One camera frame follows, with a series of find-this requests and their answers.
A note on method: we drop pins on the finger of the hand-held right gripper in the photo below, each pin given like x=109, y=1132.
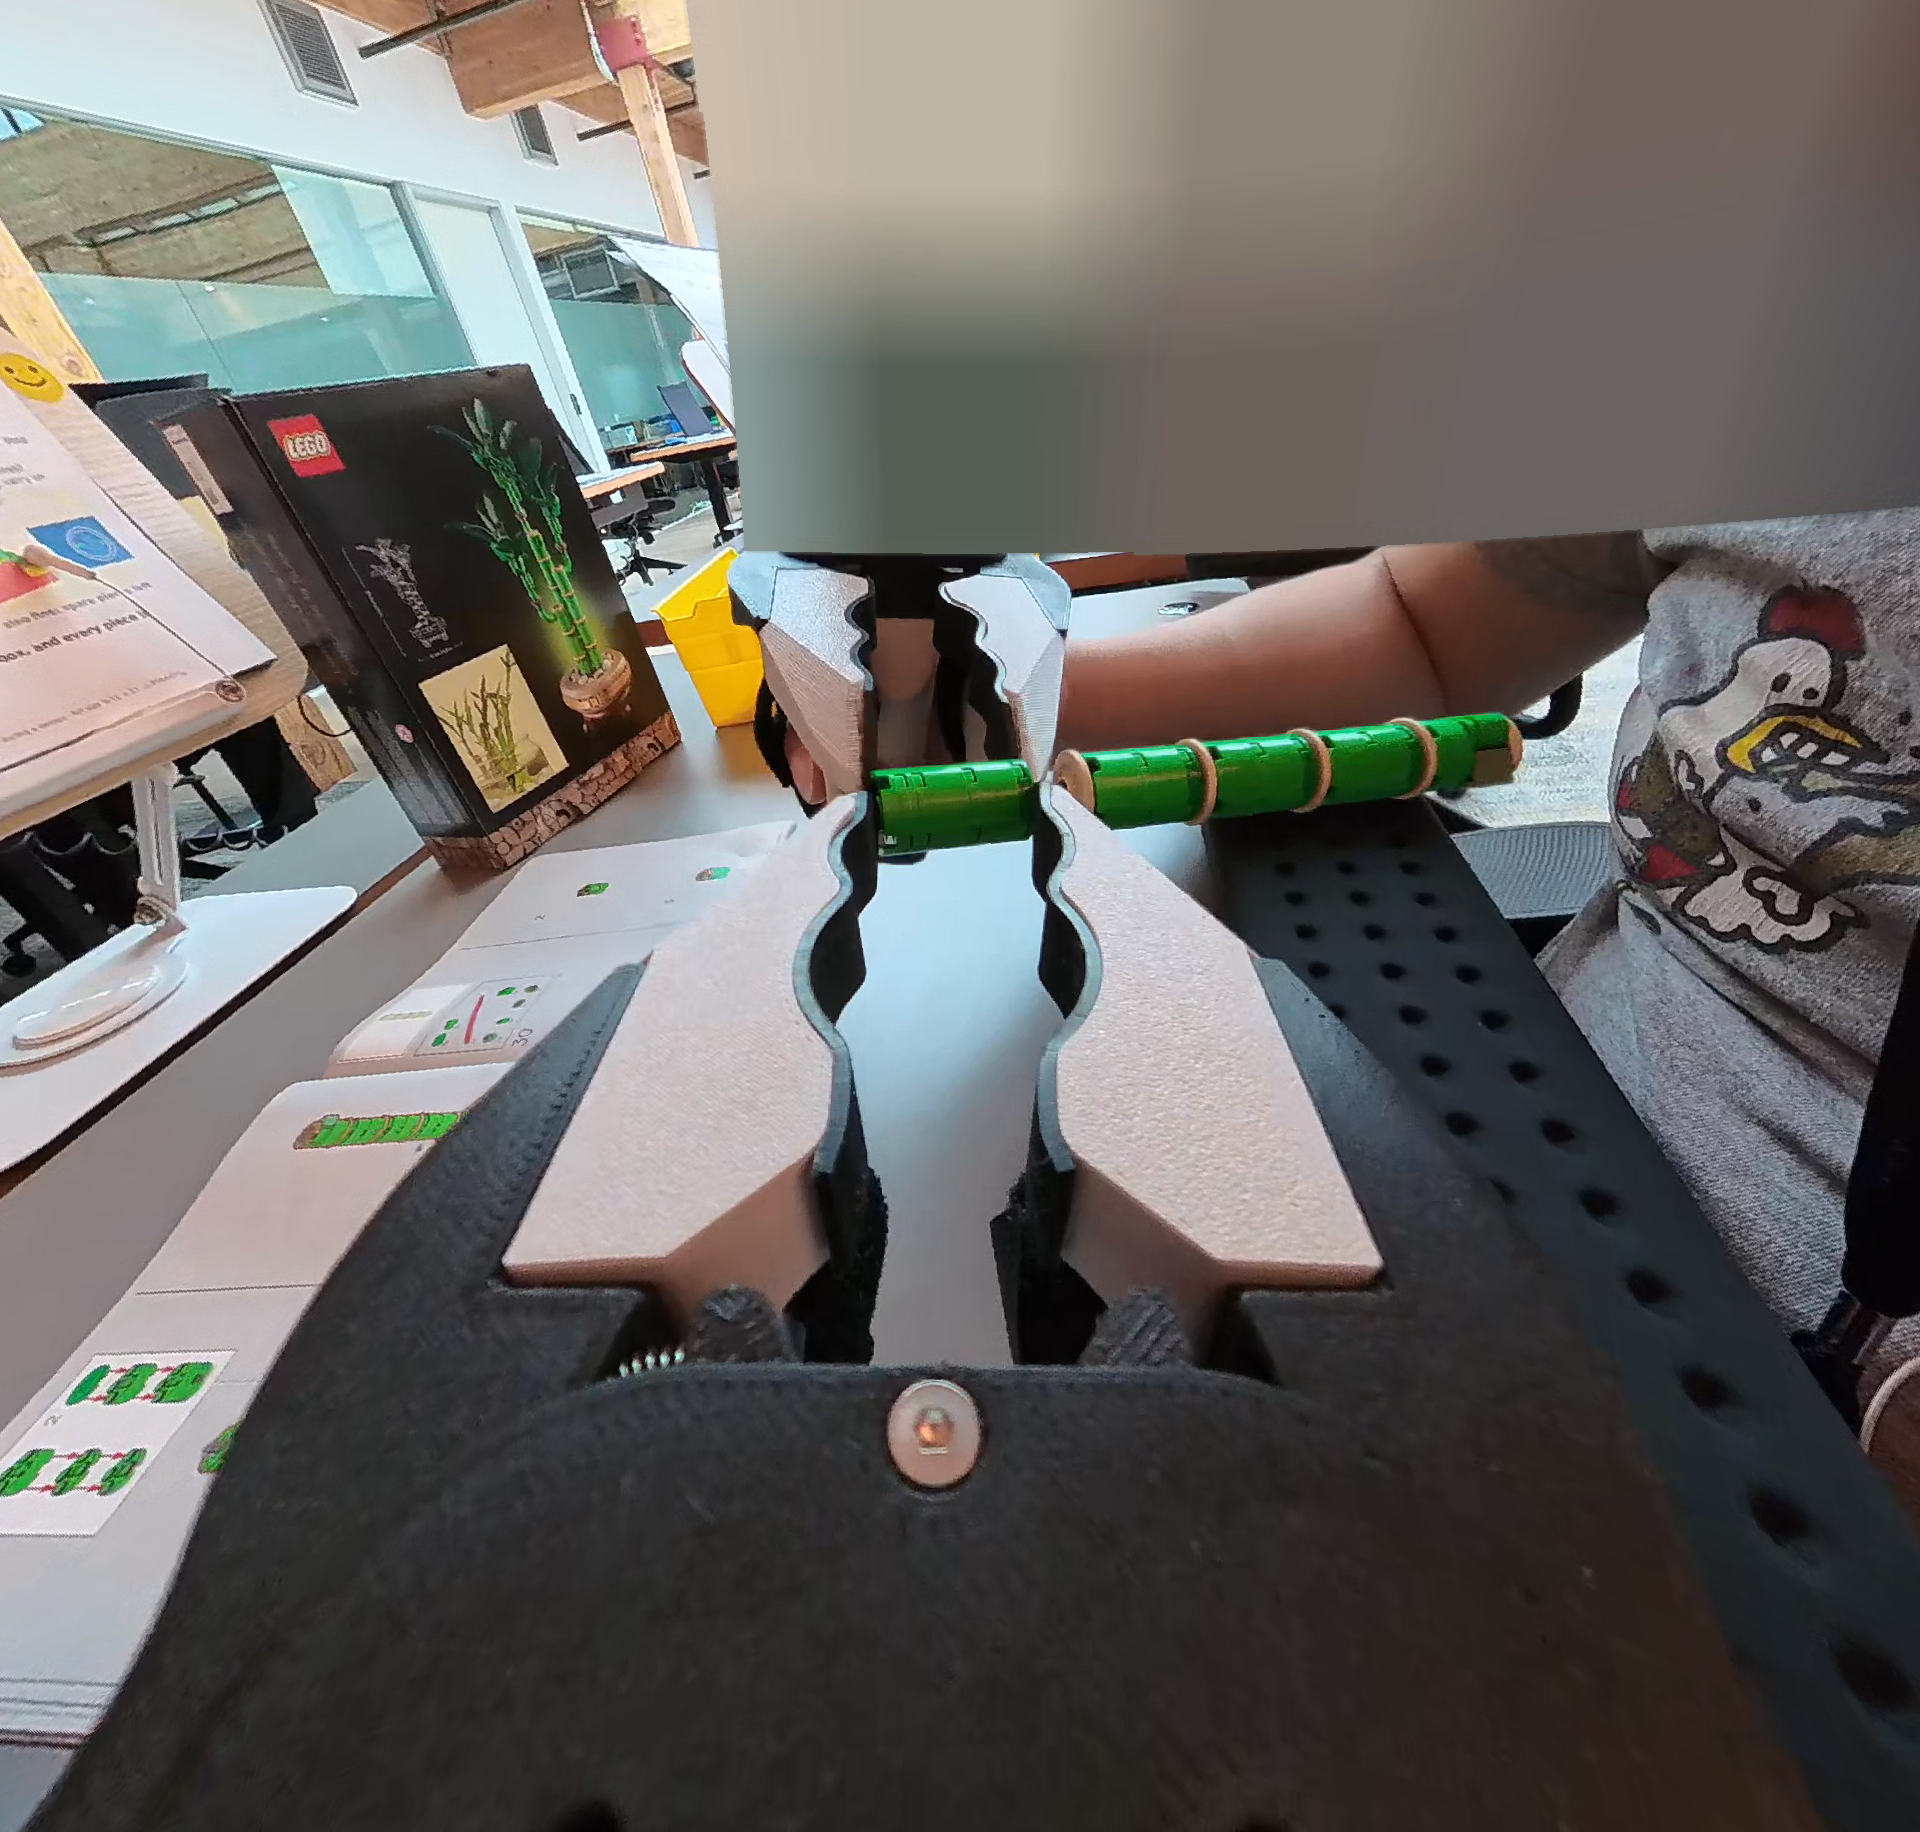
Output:
x=1022, y=648
x=817, y=648

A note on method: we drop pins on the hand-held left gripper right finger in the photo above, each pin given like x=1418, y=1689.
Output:
x=1202, y=1097

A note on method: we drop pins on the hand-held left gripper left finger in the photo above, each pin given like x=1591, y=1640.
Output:
x=676, y=1097

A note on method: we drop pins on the green toy bamboo stalk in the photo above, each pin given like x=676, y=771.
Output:
x=1276, y=775

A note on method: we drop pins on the person's right forearm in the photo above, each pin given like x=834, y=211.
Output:
x=1291, y=648

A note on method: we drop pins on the background wooden desk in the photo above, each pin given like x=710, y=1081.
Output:
x=682, y=452

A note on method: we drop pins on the grey desk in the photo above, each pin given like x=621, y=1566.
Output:
x=931, y=1052

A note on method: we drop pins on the person's right hand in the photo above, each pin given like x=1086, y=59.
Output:
x=826, y=783

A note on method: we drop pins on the yellow plastic bin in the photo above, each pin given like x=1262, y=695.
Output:
x=713, y=663

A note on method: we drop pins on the background office chair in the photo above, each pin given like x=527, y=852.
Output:
x=646, y=543

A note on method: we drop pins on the dark office chair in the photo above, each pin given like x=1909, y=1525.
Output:
x=1532, y=873

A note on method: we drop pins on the black toy set box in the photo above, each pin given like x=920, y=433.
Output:
x=377, y=587

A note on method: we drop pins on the white document stand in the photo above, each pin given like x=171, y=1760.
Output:
x=256, y=933

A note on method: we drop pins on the open instruction booklet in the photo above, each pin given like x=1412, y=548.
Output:
x=226, y=1262

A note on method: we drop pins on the person's grey printed shirt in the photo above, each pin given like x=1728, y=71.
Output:
x=1727, y=1038

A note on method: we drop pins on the printed instruction sheet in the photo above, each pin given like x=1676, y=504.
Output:
x=91, y=587

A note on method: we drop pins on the yellow smiley sticker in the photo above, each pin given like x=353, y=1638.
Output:
x=32, y=377

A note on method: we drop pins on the wall air vent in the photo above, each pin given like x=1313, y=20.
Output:
x=534, y=134
x=308, y=44

